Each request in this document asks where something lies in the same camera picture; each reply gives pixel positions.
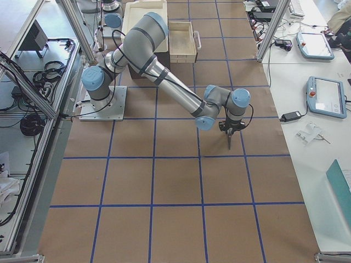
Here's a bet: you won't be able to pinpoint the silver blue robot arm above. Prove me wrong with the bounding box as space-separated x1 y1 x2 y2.
81 12 251 135
101 0 123 29

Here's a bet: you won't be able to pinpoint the clear plastic bracket parts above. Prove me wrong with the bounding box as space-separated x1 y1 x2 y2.
296 122 331 146

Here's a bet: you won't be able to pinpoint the grey metal box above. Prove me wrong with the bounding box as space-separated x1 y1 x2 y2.
15 20 48 58

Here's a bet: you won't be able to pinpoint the black power adapter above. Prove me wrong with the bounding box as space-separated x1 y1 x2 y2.
280 111 302 123

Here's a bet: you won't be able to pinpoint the blue teach pendant near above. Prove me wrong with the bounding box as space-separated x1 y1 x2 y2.
307 76 347 119

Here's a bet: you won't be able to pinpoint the blue teach pendant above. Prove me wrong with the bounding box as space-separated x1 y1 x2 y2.
307 76 347 119
296 32 335 60

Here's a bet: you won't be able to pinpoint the teal folder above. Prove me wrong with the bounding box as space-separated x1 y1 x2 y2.
326 159 350 210

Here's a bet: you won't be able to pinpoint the black coiled cable bundle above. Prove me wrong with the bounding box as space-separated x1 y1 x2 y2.
19 113 44 137

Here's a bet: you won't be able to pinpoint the dark brown wooden cabinet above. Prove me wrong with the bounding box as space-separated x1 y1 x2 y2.
128 51 171 79

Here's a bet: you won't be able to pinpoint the cream plastic tray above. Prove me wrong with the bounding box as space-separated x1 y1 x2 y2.
121 1 168 55

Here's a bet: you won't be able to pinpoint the blue teach pendant far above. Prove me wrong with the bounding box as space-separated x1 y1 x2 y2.
296 32 335 60

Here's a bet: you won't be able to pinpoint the white crumpled cloth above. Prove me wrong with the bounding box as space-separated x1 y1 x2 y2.
0 152 20 205

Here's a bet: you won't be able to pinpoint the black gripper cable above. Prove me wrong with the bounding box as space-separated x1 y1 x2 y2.
242 104 254 129

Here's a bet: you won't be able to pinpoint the aluminium frame post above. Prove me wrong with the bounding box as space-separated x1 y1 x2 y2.
256 0 290 62

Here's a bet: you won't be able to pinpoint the light wooden drawer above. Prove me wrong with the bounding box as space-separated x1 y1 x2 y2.
168 21 202 64

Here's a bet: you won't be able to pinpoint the orange grey scissors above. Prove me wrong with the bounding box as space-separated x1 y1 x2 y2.
227 133 232 150

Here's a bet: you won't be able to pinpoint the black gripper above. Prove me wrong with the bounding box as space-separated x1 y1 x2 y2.
218 118 245 136

